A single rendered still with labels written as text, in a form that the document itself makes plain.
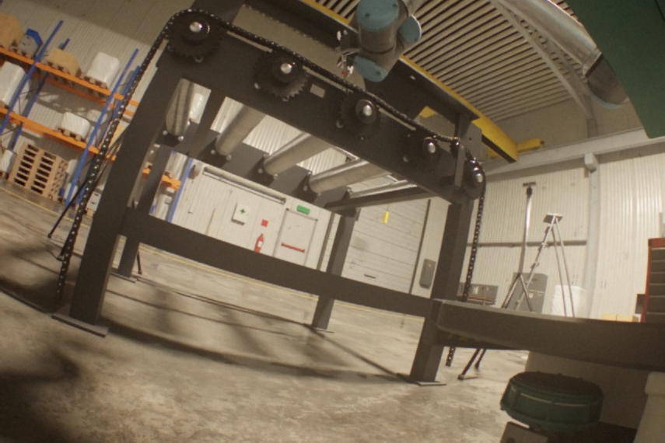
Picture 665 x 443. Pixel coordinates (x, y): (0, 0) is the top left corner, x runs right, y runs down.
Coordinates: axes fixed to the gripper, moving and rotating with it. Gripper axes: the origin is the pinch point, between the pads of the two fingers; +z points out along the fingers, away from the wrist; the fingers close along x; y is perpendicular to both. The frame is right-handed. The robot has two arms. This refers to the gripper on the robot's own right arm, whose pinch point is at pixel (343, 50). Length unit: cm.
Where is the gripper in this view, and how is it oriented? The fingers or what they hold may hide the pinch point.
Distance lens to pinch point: 118.4
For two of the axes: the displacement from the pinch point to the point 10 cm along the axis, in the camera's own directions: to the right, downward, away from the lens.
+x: -8.6, 1.6, -4.8
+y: -0.6, -9.8, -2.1
